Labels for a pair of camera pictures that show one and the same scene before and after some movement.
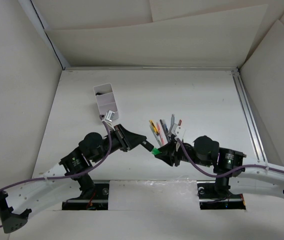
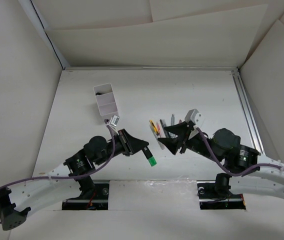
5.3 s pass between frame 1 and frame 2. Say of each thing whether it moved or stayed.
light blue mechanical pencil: stayed
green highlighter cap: moved
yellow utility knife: stayed
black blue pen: stayed
